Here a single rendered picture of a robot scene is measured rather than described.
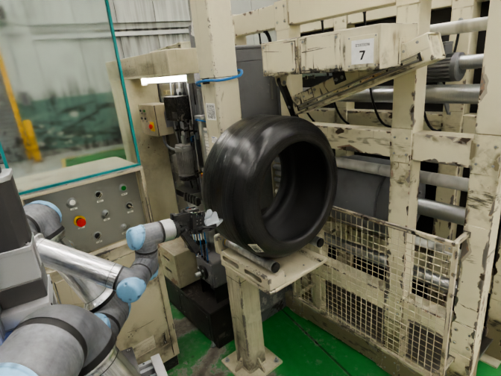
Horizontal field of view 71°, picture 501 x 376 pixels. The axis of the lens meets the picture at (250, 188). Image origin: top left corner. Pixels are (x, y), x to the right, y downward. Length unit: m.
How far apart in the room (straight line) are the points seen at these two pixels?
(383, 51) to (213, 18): 0.70
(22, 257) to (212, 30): 1.12
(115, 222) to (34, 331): 1.33
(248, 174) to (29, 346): 0.87
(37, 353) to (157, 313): 1.60
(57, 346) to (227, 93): 1.26
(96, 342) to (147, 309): 1.45
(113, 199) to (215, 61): 0.83
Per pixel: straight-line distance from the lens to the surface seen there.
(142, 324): 2.15
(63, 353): 0.60
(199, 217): 1.27
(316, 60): 1.50
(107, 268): 1.16
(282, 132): 1.33
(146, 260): 1.22
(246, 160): 1.26
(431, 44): 1.41
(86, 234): 1.88
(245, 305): 2.01
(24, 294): 0.92
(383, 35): 1.35
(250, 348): 2.19
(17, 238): 0.87
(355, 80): 1.55
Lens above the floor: 1.69
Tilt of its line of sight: 19 degrees down
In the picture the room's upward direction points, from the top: 6 degrees counter-clockwise
